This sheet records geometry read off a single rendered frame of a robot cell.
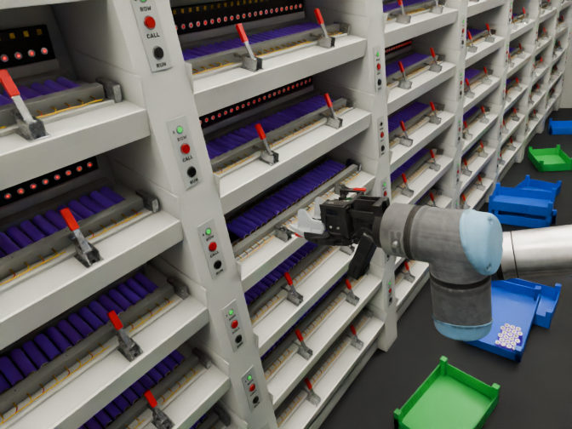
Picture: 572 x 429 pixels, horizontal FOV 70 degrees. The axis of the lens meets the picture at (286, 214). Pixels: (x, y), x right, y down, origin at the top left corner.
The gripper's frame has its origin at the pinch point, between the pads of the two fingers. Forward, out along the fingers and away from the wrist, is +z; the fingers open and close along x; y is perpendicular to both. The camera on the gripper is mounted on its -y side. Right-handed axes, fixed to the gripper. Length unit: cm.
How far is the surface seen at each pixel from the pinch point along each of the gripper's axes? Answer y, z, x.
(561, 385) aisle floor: -90, -38, -66
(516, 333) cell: -80, -23, -74
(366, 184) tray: -10.2, 11.3, -43.9
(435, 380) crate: -86, -3, -46
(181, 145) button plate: 22.5, 8.3, 16.0
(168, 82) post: 32.8, 7.7, 15.1
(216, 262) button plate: -1.7, 10.0, 15.8
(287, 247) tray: -10.5, 11.4, -5.4
